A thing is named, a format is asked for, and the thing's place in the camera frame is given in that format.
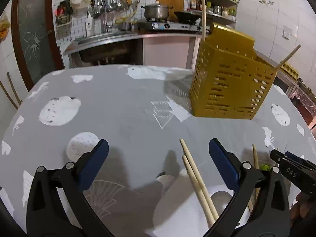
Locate dark wooden door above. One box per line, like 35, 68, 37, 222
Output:
11, 0, 64, 90

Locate grey metal spoon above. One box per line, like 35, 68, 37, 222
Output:
211, 190, 233, 216

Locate grey polar bear tablecloth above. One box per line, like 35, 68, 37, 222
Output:
1, 66, 315, 236

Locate steel kitchen sink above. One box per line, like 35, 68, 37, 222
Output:
78, 31, 134, 45

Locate black wok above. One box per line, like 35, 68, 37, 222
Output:
174, 11, 200, 25

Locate white soap bottle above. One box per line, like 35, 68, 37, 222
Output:
85, 12, 94, 37

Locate corner wall shelf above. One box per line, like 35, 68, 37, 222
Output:
187, 0, 238, 28

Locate yellow plastic utensil holder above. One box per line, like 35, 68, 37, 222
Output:
189, 24, 277, 119

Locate steel cooking pot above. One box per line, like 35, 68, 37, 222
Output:
141, 1, 173, 22

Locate steel gas stove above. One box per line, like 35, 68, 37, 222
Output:
137, 20, 202, 33

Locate kitchen counter cabinets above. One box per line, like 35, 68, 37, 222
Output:
63, 32, 201, 69

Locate white wall socket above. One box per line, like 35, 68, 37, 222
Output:
282, 25, 292, 40

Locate green handled metal fork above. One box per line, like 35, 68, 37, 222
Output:
259, 164, 271, 171

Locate right human hand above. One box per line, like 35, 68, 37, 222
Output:
290, 192, 315, 236

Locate orange bag on wall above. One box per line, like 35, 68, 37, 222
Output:
0, 14, 11, 42

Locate yellow egg tray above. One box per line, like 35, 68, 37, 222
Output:
281, 63, 299, 81

